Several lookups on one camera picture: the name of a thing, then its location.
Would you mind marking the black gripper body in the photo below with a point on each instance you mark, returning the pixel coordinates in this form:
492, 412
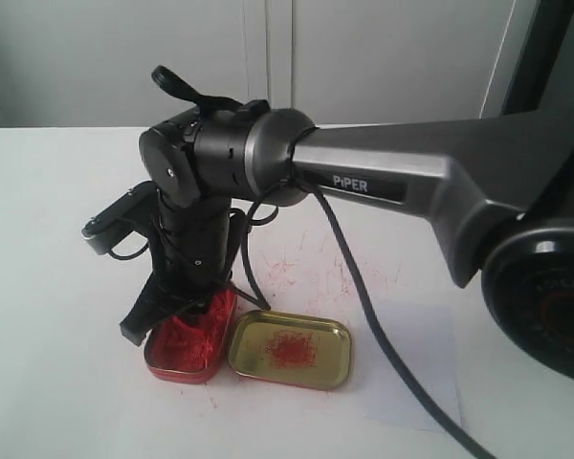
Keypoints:
189, 246

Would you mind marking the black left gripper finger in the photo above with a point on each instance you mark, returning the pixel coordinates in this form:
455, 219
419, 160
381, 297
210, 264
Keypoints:
154, 305

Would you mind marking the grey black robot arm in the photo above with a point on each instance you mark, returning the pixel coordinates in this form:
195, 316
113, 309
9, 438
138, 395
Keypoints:
498, 194

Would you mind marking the red ink tin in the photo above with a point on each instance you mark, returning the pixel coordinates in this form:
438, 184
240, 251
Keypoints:
191, 351

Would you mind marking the gold tin lid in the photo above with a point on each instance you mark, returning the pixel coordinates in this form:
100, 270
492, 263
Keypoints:
297, 350

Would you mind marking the white cabinet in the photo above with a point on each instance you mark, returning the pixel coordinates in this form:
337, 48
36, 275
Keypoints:
88, 63

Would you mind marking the dark vertical post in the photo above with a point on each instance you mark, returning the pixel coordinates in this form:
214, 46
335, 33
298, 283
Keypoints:
538, 56

